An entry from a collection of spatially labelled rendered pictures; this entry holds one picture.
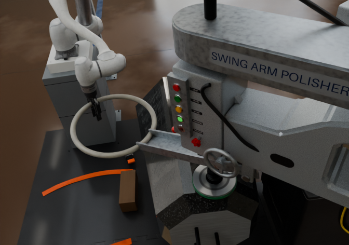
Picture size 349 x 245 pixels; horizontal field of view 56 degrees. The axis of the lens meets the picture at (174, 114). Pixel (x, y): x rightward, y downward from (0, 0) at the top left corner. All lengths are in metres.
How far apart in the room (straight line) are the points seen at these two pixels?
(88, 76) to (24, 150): 1.68
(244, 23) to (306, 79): 0.27
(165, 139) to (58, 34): 1.27
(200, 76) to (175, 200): 0.77
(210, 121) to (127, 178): 1.52
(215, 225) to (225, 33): 1.05
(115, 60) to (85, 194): 1.28
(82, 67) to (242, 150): 1.01
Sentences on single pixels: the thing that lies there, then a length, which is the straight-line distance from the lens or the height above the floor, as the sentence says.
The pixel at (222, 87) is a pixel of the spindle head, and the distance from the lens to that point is 1.08.
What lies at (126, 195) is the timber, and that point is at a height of 0.14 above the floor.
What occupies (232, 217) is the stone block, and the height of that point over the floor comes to 0.70.
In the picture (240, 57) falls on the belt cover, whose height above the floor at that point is 1.65.
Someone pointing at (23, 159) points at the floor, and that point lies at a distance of 3.33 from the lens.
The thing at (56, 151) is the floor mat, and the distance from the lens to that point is 3.22.
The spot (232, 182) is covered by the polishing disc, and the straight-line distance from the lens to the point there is 1.64.
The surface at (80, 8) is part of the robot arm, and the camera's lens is 2.37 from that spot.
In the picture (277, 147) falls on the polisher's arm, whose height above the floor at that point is 1.33.
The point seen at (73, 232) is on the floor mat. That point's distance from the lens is 2.65.
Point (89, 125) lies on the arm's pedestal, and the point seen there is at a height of 0.26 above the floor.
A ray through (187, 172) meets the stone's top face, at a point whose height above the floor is 0.82.
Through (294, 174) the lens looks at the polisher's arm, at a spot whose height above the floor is 1.23.
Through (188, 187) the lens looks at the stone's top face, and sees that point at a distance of 1.66.
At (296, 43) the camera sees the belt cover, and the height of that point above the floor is 1.69.
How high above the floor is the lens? 2.18
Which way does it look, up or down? 42 degrees down
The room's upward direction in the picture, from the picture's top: 7 degrees counter-clockwise
